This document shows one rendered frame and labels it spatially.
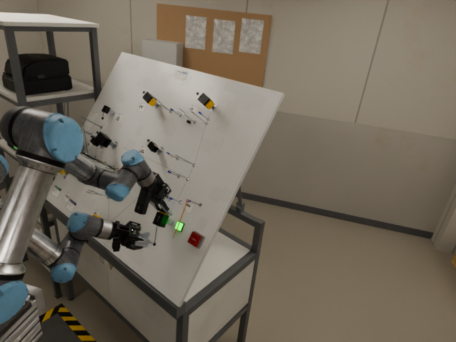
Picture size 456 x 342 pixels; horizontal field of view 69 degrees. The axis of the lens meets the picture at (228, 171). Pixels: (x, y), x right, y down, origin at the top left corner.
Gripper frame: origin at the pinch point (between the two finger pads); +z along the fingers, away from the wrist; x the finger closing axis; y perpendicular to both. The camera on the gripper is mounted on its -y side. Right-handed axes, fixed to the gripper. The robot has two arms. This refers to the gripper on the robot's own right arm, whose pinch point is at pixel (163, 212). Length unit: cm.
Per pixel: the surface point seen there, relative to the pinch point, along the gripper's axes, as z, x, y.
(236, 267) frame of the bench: 47, -21, 6
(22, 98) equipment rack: -38, 96, 14
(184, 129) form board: -11.0, 13.3, 39.9
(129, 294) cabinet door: 41, 20, -33
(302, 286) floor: 164, -26, 50
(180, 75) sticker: -23, 30, 66
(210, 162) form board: -5.8, -8.6, 28.8
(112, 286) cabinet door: 45, 36, -34
